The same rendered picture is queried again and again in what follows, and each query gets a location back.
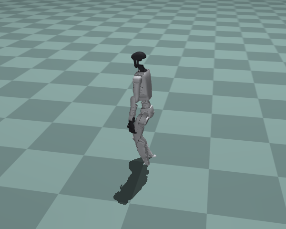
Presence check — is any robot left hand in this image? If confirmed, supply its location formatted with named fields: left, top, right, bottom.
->
left=127, top=117, right=137, bottom=134

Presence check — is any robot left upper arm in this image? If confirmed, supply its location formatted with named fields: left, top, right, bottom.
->
left=133, top=74, right=142, bottom=103

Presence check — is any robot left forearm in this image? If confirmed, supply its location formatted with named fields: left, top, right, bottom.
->
left=128, top=96, right=138, bottom=121

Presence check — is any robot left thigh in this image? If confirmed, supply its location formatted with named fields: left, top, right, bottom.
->
left=133, top=112, right=149, bottom=146

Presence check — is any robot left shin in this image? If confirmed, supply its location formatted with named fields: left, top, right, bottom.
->
left=135, top=141, right=150, bottom=166

